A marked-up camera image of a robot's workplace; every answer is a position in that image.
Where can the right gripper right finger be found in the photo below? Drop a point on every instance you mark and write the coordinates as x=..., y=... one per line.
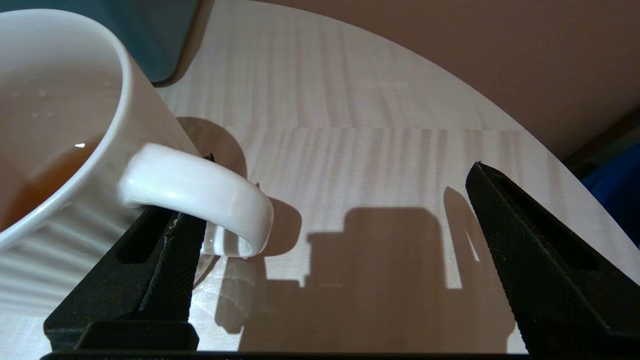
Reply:
x=540, y=260

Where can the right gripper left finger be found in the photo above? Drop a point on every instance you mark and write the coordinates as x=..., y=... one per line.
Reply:
x=170, y=280

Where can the white ceramic cup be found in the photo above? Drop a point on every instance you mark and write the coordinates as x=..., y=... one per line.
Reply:
x=75, y=115

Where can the blue object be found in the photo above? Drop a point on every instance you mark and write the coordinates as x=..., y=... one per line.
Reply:
x=617, y=190

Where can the teal box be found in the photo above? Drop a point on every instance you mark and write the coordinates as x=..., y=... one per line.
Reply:
x=150, y=30

